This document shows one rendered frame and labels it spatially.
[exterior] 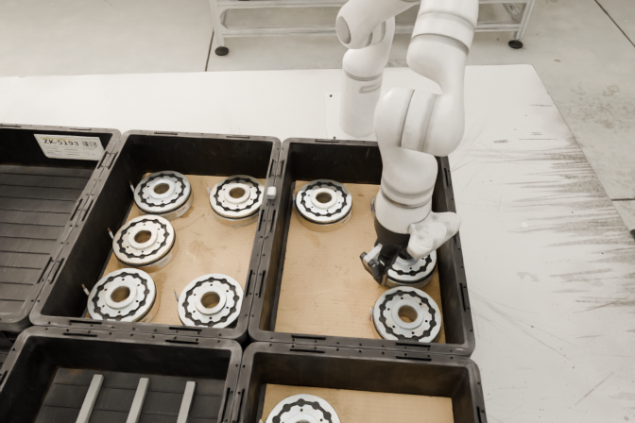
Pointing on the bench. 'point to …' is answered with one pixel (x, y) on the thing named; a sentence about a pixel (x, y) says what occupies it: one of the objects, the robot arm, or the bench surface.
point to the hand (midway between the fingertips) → (391, 267)
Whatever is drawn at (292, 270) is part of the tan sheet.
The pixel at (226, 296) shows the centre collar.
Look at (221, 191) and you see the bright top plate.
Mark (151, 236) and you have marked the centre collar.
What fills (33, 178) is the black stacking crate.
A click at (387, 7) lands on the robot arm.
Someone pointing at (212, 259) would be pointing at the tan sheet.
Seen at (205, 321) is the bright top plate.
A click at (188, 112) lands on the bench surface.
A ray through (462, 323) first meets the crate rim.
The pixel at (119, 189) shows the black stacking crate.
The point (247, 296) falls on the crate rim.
